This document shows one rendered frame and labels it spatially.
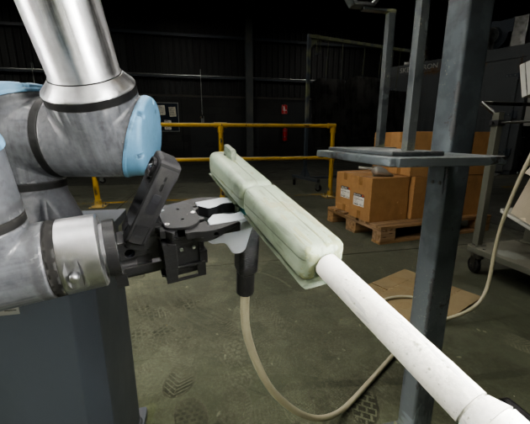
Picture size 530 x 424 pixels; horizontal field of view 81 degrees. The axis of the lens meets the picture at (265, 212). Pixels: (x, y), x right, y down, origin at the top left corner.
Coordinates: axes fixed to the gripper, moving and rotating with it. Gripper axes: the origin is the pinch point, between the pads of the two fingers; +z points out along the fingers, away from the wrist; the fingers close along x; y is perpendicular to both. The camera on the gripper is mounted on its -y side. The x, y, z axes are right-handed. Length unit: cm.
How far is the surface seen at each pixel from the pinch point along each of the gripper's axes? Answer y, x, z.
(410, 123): -10.2, -0.5, 29.0
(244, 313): 20.4, 0.2, -1.6
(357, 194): 87, -146, 163
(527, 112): 81, -343, 800
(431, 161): -5.7, 6.4, 27.5
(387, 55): -20, -21, 42
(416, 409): 61, 12, 42
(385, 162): -5.2, 2.9, 21.4
